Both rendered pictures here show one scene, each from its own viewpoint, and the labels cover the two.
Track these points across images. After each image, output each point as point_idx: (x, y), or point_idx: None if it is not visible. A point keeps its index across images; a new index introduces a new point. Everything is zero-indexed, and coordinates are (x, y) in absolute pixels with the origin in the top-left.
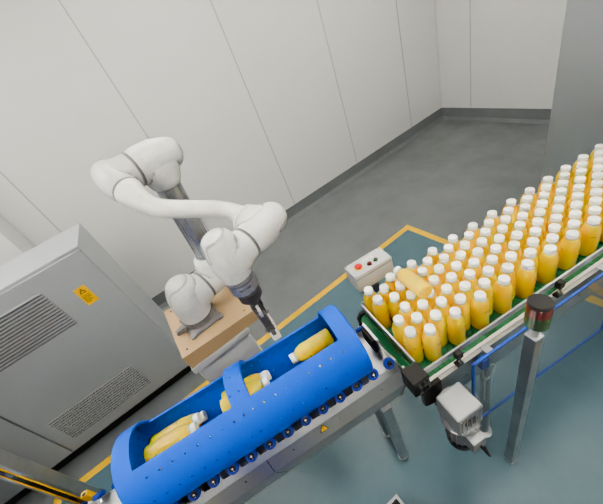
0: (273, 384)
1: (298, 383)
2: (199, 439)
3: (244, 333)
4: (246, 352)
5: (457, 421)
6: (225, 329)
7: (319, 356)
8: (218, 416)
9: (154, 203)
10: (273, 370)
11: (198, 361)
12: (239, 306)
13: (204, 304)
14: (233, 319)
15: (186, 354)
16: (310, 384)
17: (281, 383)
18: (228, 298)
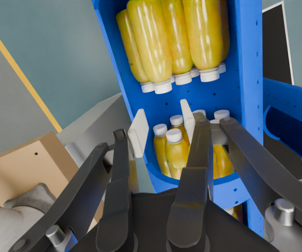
0: (250, 130)
1: (259, 82)
2: (258, 230)
3: (72, 150)
4: (90, 144)
5: None
6: (67, 180)
7: (247, 14)
8: (251, 214)
9: None
10: (149, 119)
11: (101, 204)
12: (26, 160)
13: (18, 225)
14: (51, 169)
15: (95, 224)
16: (262, 60)
17: (253, 115)
18: (6, 175)
